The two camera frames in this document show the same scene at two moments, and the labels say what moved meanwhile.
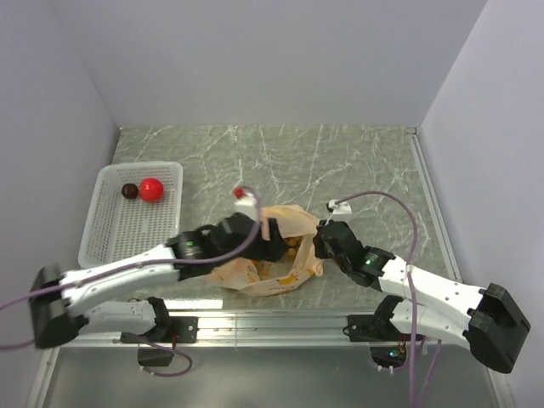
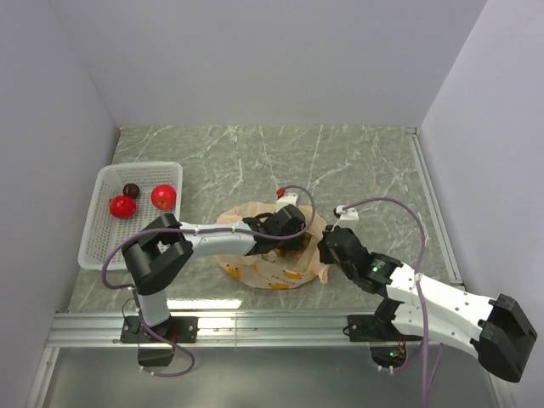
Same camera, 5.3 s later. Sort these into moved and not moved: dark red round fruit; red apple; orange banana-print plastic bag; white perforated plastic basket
Moved: red apple; orange banana-print plastic bag
Not moved: white perforated plastic basket; dark red round fruit
